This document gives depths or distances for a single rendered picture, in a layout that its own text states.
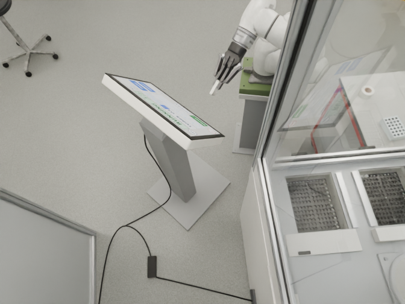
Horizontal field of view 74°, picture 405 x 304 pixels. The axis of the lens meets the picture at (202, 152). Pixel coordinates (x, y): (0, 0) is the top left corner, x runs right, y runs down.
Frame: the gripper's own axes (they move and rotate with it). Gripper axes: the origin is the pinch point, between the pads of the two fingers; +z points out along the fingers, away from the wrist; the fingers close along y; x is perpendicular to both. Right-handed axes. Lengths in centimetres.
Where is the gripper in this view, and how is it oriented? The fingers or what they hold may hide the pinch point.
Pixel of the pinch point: (216, 87)
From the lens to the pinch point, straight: 123.9
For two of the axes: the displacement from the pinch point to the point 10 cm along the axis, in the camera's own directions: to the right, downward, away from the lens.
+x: 5.1, -0.5, 8.6
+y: 7.1, 5.9, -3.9
